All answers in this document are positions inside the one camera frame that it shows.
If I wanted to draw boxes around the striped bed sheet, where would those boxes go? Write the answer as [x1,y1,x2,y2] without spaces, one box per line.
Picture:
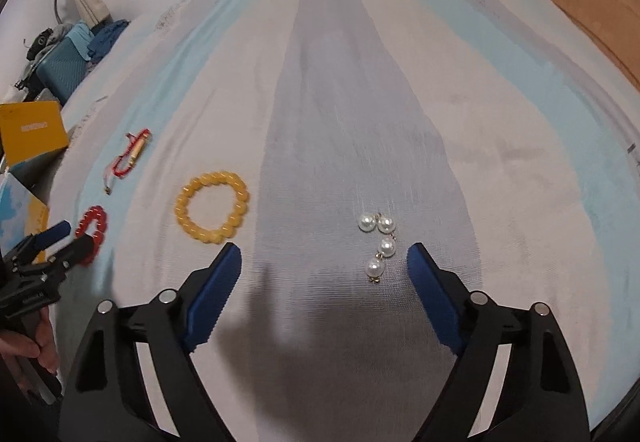
[50,0,640,442]

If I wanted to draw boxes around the black bag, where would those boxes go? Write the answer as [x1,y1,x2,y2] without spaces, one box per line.
[22,28,56,60]

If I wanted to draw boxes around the white pearl drop earring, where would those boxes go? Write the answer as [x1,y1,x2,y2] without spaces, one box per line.
[357,211,398,234]

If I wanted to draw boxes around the red cord bracelet gold tube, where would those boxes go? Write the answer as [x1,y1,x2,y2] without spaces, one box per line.
[103,128,152,195]

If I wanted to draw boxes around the person's left hand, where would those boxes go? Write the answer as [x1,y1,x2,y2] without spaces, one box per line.
[0,309,62,375]

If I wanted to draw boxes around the blue and yellow cardboard box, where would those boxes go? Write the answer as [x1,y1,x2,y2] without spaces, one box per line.
[0,102,68,248]

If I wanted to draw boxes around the red bead bracelet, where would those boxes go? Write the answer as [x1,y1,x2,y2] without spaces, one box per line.
[75,205,108,265]

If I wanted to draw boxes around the blue clothes pile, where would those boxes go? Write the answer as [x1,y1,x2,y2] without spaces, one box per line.
[87,19,132,63]

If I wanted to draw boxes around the small white pearl beads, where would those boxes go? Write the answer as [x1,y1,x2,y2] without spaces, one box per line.
[364,233,398,284]

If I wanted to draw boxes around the teal suitcase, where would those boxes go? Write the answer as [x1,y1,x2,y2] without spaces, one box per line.
[30,22,93,103]

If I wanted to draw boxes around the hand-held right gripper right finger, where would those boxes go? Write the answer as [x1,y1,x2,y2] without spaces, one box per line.
[406,242,593,442]

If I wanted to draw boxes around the yellow bead bracelet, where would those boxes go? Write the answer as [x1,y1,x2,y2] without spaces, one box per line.
[174,172,251,244]

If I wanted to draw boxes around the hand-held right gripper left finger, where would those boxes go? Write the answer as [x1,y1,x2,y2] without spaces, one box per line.
[59,242,243,442]

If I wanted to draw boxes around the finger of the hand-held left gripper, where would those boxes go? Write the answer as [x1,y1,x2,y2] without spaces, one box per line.
[37,237,97,284]
[20,221,72,264]

